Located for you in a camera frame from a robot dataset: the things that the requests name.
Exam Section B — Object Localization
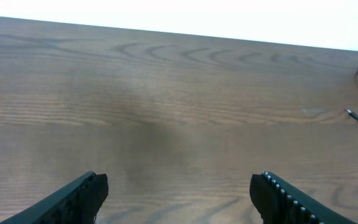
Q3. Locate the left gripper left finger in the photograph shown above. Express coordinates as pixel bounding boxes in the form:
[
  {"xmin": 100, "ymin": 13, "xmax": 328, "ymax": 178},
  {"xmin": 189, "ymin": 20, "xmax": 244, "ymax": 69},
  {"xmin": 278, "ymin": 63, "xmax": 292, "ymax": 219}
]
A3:
[{"xmin": 1, "ymin": 171, "xmax": 109, "ymax": 224}]

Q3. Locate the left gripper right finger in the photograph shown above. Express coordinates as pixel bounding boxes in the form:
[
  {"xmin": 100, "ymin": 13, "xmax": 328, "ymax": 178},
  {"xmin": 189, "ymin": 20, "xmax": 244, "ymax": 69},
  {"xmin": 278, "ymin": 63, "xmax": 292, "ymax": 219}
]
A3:
[{"xmin": 249, "ymin": 171, "xmax": 356, "ymax": 224}]

